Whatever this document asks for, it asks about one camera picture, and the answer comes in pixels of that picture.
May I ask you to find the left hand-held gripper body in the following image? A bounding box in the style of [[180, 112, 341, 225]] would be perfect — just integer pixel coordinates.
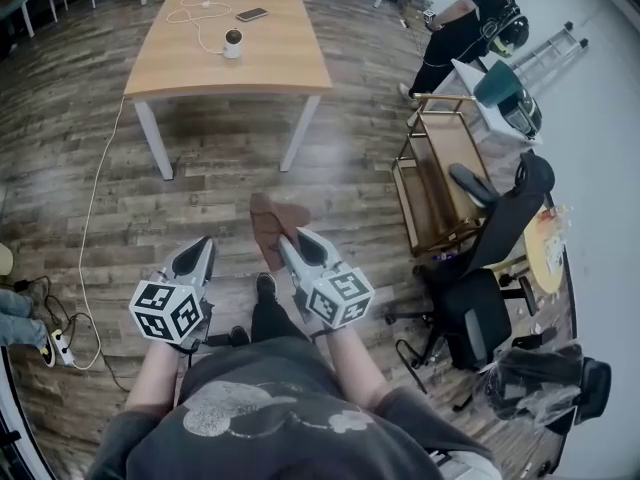
[[128, 235, 218, 352]]

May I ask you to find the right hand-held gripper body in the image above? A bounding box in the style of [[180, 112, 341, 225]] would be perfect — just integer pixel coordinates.
[[277, 225, 376, 330]]

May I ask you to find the brown cloth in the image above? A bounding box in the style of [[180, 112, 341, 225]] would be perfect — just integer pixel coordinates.
[[248, 191, 314, 273]]

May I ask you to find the small round white device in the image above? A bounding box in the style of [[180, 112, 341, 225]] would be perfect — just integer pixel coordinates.
[[222, 27, 246, 60]]

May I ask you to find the person's left forearm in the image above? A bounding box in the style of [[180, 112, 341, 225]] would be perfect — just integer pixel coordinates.
[[123, 338, 182, 415]]

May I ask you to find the person's right forearm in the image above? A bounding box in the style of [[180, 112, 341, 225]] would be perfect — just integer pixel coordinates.
[[323, 323, 390, 413]]

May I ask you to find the round wooden side table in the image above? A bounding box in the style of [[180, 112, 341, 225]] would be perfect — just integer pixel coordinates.
[[522, 204, 572, 295]]

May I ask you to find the person's black trouser leg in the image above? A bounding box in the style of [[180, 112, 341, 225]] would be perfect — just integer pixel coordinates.
[[248, 292, 307, 343]]

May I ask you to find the person's black shoe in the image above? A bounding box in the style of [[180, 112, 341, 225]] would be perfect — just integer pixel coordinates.
[[255, 272, 279, 310]]

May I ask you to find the white power strip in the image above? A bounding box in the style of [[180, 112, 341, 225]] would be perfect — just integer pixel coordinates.
[[49, 328, 77, 368]]

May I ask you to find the person's dark grey shirt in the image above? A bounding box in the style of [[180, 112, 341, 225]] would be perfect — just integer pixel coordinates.
[[88, 336, 502, 480]]

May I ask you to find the gold metal cart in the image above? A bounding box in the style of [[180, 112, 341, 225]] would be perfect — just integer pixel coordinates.
[[390, 93, 495, 259]]

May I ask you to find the black office chair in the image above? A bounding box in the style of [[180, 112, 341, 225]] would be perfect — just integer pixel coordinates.
[[383, 151, 557, 395]]

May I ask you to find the plastic-wrapped black chair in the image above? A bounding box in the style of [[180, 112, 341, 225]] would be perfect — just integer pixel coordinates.
[[473, 343, 613, 438]]

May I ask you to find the white board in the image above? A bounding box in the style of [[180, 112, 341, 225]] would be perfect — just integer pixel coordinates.
[[451, 57, 545, 145]]

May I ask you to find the wooden table with white legs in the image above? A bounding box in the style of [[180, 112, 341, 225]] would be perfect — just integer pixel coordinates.
[[123, 0, 334, 182]]

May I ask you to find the black and yellow helmet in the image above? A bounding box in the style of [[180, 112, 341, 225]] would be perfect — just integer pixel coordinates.
[[499, 86, 544, 137]]

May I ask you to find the dark green bucket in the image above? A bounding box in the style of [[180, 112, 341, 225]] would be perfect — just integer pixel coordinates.
[[473, 61, 524, 110]]

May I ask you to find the dried plant bunch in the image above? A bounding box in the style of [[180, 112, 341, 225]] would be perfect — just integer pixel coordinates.
[[396, 0, 435, 25]]

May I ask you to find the aluminium ladder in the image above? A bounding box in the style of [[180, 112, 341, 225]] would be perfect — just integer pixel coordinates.
[[508, 19, 592, 87]]

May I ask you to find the black floor cable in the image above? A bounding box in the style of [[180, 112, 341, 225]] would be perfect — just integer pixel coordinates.
[[13, 274, 129, 393]]

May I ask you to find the long white power cable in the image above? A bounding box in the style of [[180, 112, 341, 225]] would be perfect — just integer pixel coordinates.
[[77, 95, 127, 372]]

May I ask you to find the white coiled cable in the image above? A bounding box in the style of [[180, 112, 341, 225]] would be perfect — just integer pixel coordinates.
[[166, 0, 227, 56]]

